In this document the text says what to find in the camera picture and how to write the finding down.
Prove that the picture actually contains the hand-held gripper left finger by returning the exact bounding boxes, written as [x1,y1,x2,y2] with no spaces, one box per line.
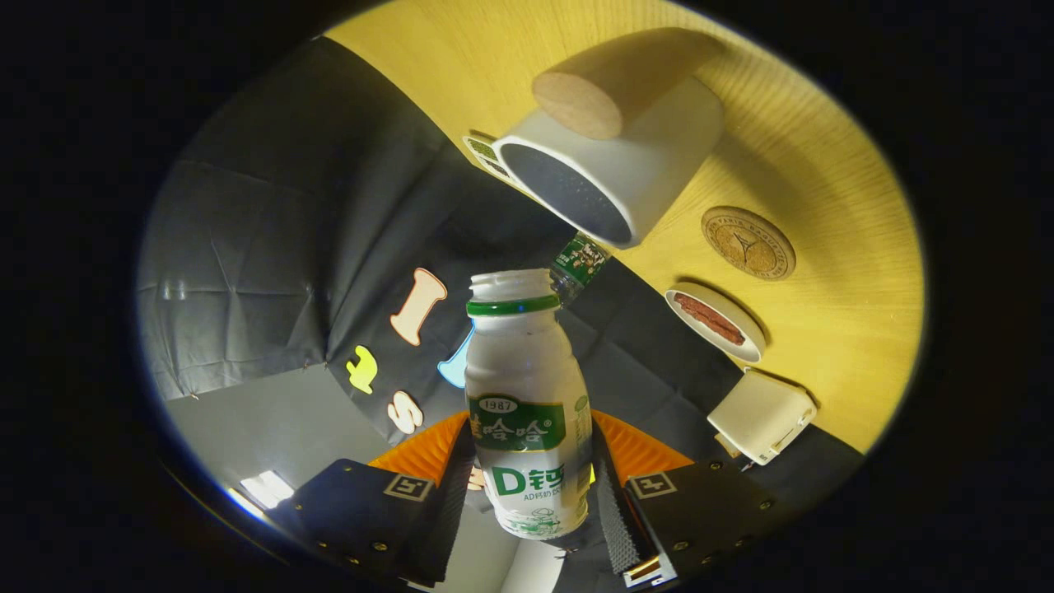
[268,410,477,589]

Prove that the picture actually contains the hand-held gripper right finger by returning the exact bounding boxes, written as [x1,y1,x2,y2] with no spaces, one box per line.
[590,409,775,589]

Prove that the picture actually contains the white juice bottle green label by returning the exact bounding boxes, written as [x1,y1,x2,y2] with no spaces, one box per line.
[464,268,594,540]

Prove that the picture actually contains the round cork coaster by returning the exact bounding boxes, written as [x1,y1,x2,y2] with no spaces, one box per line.
[701,206,797,282]

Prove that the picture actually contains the white cup wooden handle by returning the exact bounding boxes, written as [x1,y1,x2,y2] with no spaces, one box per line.
[492,27,727,250]

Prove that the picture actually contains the clear plastic water bottle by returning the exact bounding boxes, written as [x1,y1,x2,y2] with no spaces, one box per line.
[549,232,612,307]

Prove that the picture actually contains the white toaster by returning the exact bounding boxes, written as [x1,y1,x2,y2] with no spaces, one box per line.
[707,368,818,467]

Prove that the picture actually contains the red meat slices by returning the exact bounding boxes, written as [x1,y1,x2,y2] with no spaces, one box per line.
[674,292,747,347]

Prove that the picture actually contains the round grey plate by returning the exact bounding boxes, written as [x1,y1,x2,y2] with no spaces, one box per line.
[665,282,767,364]

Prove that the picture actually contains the wooden table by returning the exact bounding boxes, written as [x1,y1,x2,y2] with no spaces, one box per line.
[325,0,925,454]

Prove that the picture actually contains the black backdrop cloth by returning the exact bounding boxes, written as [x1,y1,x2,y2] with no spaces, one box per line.
[136,37,865,593]

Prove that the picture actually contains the white divided tray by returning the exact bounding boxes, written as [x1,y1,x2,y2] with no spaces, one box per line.
[463,132,515,184]

